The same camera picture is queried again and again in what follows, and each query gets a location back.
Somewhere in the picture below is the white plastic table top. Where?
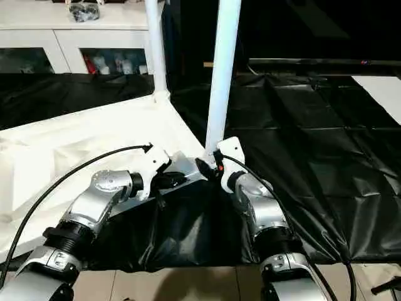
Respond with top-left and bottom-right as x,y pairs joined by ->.
0,90 -> 209,263

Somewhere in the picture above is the white plastic table leg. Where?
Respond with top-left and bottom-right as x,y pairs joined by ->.
143,0 -> 172,103
202,0 -> 242,164

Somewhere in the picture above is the black glossy mat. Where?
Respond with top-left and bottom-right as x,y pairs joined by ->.
0,71 -> 401,273

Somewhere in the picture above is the white sideboard surface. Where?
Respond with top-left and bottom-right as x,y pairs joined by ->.
350,75 -> 401,125

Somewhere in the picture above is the black bundle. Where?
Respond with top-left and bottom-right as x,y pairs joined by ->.
68,2 -> 101,23

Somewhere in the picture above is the white glass-door cabinet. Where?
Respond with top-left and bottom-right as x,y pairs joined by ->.
0,0 -> 157,75

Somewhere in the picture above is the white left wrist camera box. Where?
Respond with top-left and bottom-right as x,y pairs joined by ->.
137,143 -> 172,201

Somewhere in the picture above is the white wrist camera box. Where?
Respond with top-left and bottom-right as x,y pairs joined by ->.
216,137 -> 246,193
137,143 -> 172,201

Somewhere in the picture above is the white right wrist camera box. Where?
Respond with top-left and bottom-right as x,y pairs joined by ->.
216,137 -> 246,193

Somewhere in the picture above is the black metal table frame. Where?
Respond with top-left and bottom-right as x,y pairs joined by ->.
371,277 -> 401,297

